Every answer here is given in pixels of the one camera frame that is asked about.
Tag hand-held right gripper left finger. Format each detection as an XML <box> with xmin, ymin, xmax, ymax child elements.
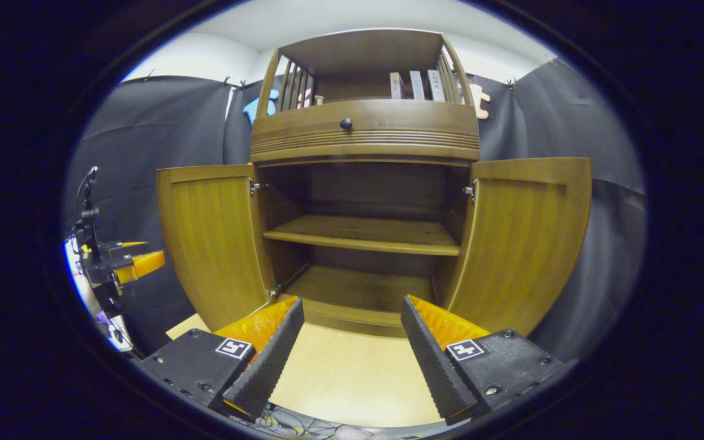
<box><xmin>135</xmin><ymin>296</ymin><xmax>305</xmax><ymax>421</ymax></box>

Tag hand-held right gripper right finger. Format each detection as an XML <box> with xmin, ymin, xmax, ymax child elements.
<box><xmin>401</xmin><ymin>295</ymin><xmax>576</xmax><ymax>426</ymax></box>

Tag wooden cabinet door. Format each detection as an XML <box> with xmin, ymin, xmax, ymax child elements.
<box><xmin>444</xmin><ymin>157</ymin><xmax>592</xmax><ymax>338</ymax></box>
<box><xmin>156</xmin><ymin>164</ymin><xmax>277</xmax><ymax>332</ymax></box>

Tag wooden double-door shoe cabinet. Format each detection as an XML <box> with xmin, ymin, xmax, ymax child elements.
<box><xmin>249</xmin><ymin>27</ymin><xmax>482</xmax><ymax>339</ymax></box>

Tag wooden inner cabinet shelf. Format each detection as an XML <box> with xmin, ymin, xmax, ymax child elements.
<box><xmin>263</xmin><ymin>214</ymin><xmax>462</xmax><ymax>257</ymax></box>

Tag black backdrop cloth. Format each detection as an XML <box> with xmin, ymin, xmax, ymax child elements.
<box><xmin>62</xmin><ymin>58</ymin><xmax>647</xmax><ymax>362</ymax></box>

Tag tangled black cables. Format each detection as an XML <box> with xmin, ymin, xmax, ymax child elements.
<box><xmin>253</xmin><ymin>405</ymin><xmax>343</xmax><ymax>438</ymax></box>

